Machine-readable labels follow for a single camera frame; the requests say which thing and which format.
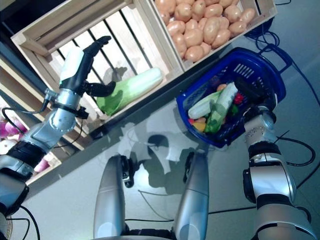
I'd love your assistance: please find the thin white floor cable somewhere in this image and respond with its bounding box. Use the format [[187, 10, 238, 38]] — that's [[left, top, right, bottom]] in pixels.
[[137, 189, 175, 222]]

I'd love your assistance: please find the silver left robot leg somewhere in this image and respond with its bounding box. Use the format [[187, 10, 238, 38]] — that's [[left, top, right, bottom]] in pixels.
[[93, 154, 137, 240]]

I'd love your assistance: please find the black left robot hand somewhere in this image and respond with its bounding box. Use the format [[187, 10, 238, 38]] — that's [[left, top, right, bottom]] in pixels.
[[58, 35, 117, 98]]

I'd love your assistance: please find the tan toy potato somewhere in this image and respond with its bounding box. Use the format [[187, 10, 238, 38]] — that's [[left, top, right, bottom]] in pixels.
[[239, 7, 256, 25], [154, 0, 177, 10], [202, 16, 221, 45], [184, 46, 205, 63]]

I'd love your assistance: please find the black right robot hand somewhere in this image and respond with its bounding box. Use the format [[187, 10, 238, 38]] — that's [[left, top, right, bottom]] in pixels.
[[234, 76, 273, 107]]

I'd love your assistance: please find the dark robot pelvis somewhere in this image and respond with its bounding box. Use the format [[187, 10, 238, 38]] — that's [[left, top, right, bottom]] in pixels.
[[92, 226, 181, 240]]

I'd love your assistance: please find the silver robot leg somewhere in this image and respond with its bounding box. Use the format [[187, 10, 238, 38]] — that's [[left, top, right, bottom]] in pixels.
[[93, 154, 137, 240], [172, 151, 210, 240]]

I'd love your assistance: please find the silver right robot leg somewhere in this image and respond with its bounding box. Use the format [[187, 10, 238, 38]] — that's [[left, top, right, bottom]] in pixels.
[[172, 151, 210, 240]]

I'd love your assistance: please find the wooden vegetable display shelf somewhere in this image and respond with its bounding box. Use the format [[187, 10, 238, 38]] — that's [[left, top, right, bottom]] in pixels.
[[0, 0, 191, 141]]

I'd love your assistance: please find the long black floor cable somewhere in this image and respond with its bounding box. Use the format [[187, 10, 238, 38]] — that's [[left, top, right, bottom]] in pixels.
[[274, 44, 320, 103]]

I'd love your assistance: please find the small red toy pepper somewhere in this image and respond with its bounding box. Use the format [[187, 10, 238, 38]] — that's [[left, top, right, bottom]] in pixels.
[[233, 92, 245, 105]]

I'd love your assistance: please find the purple white toy onion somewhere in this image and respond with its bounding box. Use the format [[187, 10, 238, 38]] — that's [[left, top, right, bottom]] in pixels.
[[33, 156, 50, 173], [0, 139, 18, 155], [0, 119, 26, 137]]

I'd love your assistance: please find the blue plastic shopping basket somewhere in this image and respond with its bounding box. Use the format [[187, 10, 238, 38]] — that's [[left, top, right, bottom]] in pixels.
[[176, 47, 288, 148]]

